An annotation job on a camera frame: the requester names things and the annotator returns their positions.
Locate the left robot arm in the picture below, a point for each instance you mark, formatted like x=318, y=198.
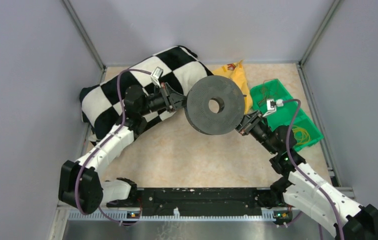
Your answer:
x=80, y=183

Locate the green three-compartment plastic bin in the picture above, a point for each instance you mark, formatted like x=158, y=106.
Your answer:
x=305, y=131

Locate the yellow cartoon print cloth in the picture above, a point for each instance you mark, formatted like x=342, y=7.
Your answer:
x=236, y=72

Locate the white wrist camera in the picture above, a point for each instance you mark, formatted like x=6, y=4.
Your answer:
x=156, y=75
x=271, y=106

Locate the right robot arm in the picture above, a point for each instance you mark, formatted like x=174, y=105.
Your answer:
x=303, y=188

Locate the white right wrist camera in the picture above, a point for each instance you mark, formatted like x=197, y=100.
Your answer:
x=271, y=106

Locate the grey plastic cable spool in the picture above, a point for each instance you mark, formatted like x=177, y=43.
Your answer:
x=215, y=105

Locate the aluminium front rail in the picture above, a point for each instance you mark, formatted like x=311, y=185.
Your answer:
x=128, y=223

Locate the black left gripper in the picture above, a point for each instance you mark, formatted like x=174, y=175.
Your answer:
x=175, y=100

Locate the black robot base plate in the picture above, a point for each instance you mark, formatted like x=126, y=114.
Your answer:
x=206, y=202

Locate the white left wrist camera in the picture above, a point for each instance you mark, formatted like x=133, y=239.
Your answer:
x=156, y=75

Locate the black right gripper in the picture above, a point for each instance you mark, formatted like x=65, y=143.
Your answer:
x=246, y=126

